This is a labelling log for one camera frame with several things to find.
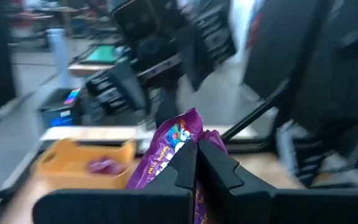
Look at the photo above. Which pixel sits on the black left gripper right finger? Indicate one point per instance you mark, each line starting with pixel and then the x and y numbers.
pixel 259 207

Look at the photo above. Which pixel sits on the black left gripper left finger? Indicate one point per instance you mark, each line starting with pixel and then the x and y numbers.
pixel 166 205

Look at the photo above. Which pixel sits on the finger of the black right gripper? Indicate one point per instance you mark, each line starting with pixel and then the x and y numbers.
pixel 117 87
pixel 207 46

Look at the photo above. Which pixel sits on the purple Skittles candy pack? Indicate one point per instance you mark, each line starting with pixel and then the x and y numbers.
pixel 172 137
pixel 106 166

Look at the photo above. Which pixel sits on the green cutting mat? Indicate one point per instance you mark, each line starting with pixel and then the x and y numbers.
pixel 102 54

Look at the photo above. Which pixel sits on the black computer with coloured lights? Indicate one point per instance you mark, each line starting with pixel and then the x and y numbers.
pixel 59 109

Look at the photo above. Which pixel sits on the white tower fan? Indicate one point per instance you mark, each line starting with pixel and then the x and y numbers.
pixel 59 53

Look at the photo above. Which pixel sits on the large black cabinet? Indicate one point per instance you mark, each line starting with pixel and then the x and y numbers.
pixel 275 46

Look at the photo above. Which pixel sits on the yellow plastic bin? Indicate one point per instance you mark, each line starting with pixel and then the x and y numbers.
pixel 67 161

